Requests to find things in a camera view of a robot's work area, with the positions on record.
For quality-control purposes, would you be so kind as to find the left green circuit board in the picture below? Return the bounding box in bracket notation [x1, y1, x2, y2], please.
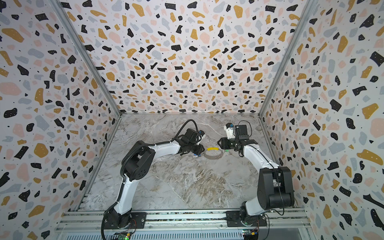
[118, 232, 134, 240]

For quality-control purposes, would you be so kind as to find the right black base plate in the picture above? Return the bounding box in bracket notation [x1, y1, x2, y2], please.
[225, 210, 267, 228]

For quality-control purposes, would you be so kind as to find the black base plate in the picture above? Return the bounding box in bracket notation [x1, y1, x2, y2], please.
[225, 210, 267, 228]
[104, 211, 147, 230]

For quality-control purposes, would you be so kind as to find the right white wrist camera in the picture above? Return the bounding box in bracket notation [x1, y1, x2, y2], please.
[224, 123, 236, 139]

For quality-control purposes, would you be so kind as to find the white slotted cable duct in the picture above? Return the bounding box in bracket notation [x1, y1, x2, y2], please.
[62, 229, 247, 240]

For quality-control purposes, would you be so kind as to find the right circuit board with wires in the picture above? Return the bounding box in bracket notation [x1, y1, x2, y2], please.
[243, 229, 259, 240]

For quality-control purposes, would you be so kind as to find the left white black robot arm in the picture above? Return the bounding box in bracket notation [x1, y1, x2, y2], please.
[102, 129, 205, 229]

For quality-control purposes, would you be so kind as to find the black corrugated cable conduit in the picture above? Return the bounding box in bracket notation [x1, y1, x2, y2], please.
[100, 119, 199, 240]

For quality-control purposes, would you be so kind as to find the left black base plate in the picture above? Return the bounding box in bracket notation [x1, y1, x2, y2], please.
[104, 211, 147, 230]

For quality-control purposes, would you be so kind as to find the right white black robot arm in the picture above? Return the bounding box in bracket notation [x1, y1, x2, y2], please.
[218, 123, 295, 225]

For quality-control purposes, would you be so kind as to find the aluminium mounting rail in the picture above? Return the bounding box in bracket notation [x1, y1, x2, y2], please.
[55, 208, 311, 232]

